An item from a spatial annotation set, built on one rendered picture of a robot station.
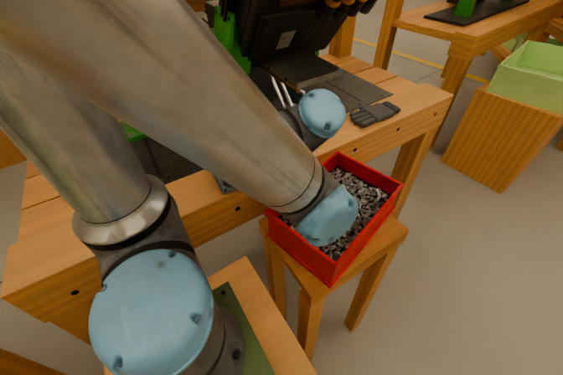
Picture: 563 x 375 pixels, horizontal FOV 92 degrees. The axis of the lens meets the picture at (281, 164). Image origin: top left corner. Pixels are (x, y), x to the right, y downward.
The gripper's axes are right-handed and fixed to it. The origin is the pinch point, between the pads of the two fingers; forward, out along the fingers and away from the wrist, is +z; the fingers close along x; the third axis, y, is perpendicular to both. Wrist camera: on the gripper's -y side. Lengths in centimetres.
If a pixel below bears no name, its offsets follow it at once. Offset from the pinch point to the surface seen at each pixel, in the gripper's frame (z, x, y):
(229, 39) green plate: -7.6, 3.6, -33.3
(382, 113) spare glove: 4.8, 49.7, -1.1
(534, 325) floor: 36, 98, 115
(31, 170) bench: 33, -59, -33
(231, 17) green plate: -11.7, 4.9, -36.3
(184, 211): 5.6, -23.5, 2.3
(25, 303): 9, -60, 6
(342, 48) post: 37, 81, -48
